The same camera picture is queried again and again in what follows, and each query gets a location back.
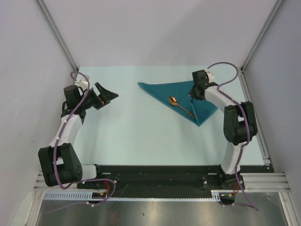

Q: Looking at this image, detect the teal satin napkin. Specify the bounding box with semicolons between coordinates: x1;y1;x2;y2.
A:
138;81;218;126

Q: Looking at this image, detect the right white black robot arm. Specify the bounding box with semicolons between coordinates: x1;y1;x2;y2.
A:
189;69;258;189

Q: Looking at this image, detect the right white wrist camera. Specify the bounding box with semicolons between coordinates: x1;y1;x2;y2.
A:
205;68;215;82

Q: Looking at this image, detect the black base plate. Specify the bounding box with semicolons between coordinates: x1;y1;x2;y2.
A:
77;165;245;199

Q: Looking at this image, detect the left aluminium corner post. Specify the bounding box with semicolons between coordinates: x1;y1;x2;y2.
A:
34;0;79;71

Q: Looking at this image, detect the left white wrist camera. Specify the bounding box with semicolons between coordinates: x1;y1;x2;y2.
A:
75;75;90;89

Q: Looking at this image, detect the white slotted cable duct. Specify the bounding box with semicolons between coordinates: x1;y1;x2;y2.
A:
43;189;223;201

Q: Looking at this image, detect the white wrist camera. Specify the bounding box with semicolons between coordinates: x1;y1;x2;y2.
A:
75;75;90;89
205;68;215;82

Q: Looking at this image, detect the right aluminium corner post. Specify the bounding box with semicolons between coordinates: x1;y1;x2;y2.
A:
241;0;285;71

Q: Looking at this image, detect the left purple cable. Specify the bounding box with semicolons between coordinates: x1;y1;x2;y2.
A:
53;71;117;205

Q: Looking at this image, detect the aluminium corner post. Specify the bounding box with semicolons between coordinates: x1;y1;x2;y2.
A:
241;0;285;71
34;0;79;71

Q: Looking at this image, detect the gold spoon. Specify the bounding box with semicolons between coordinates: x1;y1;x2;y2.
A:
168;96;195;119

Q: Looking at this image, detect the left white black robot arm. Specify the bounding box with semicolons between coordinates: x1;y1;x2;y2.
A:
38;82;118;188

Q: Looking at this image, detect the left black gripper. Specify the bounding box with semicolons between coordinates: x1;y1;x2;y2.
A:
79;83;118;110

